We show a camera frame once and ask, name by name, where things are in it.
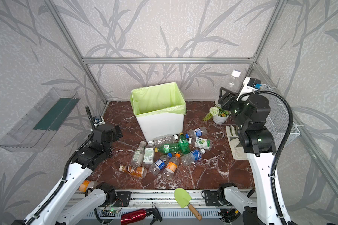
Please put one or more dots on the aluminium frame crossbar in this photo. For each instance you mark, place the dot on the aluminium frame crossbar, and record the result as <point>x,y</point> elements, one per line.
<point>167,60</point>

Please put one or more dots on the green plastic soda bottle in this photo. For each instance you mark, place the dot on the green plastic soda bottle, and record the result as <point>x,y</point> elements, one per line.
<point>169,148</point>

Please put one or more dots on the brown label tea bottle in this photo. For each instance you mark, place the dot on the brown label tea bottle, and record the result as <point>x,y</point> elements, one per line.
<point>88,184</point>

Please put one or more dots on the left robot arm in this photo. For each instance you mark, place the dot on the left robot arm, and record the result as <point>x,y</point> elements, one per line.
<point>80,165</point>

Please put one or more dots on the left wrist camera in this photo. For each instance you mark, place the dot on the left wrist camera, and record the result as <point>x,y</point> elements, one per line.
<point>98,120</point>

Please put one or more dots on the white green label bottle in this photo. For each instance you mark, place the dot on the white green label bottle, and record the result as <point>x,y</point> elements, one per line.
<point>149,154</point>

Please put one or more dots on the white potted flower plant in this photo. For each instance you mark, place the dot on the white potted flower plant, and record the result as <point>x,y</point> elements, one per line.
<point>217,114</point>

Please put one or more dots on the square bottle green label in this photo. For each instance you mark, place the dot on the square bottle green label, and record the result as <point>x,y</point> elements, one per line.
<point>201,143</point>

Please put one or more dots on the small blue label bottle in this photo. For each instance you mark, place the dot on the small blue label bottle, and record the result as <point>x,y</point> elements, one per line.
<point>160,164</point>

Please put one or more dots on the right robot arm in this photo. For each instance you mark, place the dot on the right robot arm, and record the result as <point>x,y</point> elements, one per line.
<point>250,111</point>

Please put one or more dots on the green garden trowel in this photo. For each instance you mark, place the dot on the green garden trowel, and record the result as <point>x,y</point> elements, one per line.
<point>183,198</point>

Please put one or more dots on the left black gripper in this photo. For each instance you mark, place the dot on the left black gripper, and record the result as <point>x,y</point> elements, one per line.
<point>117,132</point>

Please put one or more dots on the grey label clear bottle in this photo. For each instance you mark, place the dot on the grey label clear bottle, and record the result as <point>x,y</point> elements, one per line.
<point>138,156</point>

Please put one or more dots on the blue label water bottle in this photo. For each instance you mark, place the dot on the blue label water bottle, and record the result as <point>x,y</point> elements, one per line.
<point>192,157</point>

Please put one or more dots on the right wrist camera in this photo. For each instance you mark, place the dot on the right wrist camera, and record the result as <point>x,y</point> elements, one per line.
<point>249,85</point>

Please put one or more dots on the clear acrylic wall shelf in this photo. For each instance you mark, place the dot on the clear acrylic wall shelf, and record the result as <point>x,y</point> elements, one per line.
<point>37,128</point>

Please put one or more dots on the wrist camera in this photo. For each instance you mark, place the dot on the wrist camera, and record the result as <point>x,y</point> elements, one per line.
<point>98,120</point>
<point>249,85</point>

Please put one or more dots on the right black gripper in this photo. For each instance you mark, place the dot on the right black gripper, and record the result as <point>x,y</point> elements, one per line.
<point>226,98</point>

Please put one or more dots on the beige gardening glove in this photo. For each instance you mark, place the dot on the beige gardening glove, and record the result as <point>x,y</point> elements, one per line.
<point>235,145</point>

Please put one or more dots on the green circuit board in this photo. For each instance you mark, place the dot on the green circuit board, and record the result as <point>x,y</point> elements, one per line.
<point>111,212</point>

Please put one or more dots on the brown tea bottle lying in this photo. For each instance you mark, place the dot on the brown tea bottle lying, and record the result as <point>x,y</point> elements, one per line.
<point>134,171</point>

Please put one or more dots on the white bin with green liner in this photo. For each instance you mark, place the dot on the white bin with green liner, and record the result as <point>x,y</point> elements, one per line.
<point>159,110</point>

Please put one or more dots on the clear bottle white cap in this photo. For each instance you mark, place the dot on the clear bottle white cap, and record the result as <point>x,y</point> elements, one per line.
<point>165,140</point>

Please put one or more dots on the blue label bottle near bin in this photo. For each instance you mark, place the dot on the blue label bottle near bin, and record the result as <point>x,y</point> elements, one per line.
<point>198,132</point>

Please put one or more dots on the orange label orange cap bottle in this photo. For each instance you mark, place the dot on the orange label orange cap bottle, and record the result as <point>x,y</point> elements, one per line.
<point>171,167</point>

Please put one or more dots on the white wire mesh basket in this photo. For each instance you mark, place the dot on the white wire mesh basket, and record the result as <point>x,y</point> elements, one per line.
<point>278,118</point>

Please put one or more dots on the red spray bottle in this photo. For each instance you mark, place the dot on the red spray bottle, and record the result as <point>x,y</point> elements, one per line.
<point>140,215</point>

